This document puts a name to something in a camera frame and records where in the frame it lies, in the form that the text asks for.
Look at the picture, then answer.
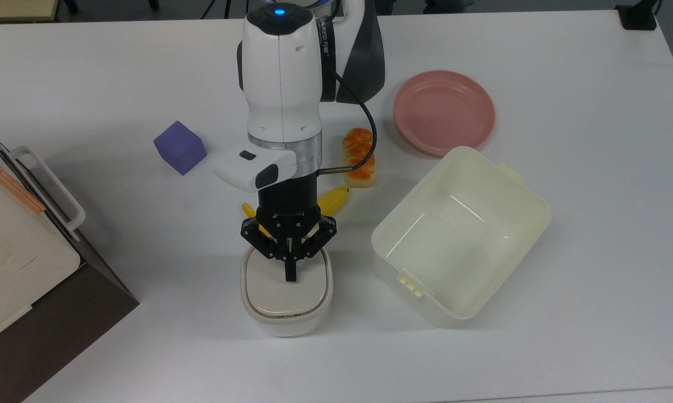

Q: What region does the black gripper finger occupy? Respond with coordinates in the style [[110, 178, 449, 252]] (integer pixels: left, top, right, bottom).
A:
[[241, 217, 291, 283], [291, 216, 338, 283]]

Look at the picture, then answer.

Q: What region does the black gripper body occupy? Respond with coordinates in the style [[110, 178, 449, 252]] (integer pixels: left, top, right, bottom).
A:
[[256, 174, 321, 242]]

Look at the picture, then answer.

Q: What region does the cream trash can lid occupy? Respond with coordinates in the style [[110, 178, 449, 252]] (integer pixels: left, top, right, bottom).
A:
[[244, 246, 329, 317]]

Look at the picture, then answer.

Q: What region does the cream trash can body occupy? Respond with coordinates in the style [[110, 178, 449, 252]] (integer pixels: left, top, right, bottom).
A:
[[240, 243, 334, 338]]

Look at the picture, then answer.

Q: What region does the yellow toy banana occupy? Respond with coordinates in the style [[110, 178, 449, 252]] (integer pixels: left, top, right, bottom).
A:
[[242, 186, 349, 237]]

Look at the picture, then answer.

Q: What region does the orange bread pastry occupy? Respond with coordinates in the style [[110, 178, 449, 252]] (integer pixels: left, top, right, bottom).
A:
[[342, 128, 377, 189]]

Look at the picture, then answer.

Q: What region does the purple foam cube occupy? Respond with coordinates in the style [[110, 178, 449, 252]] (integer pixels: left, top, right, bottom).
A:
[[153, 120, 207, 176]]

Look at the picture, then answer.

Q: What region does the cream plastic storage bin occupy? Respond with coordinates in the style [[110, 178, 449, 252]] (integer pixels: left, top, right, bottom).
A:
[[370, 147, 553, 329]]

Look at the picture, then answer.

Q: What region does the pink plastic plate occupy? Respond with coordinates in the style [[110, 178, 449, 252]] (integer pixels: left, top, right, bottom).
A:
[[392, 70, 496, 157]]

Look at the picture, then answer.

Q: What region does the tan wooden desk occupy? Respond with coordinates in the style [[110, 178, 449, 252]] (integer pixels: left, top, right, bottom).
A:
[[0, 0, 60, 23]]

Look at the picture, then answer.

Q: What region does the black clamp block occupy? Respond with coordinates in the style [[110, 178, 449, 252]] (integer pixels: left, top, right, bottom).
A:
[[615, 0, 661, 31]]

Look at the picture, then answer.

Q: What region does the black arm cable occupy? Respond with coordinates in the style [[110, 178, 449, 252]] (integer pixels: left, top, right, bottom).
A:
[[316, 53, 378, 175]]

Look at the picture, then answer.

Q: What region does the white drawer handle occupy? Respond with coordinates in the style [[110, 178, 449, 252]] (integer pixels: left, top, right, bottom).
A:
[[9, 147, 86, 242]]

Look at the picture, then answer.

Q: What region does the black floor cable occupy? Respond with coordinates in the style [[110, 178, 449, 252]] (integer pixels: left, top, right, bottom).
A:
[[201, 0, 232, 20]]

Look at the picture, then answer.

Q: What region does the white oven with handle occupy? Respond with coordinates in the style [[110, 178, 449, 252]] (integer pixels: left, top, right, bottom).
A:
[[0, 122, 140, 403]]

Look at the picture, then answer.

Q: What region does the orange door handle strip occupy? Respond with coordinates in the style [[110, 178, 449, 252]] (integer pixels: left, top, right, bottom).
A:
[[0, 164, 47, 215]]

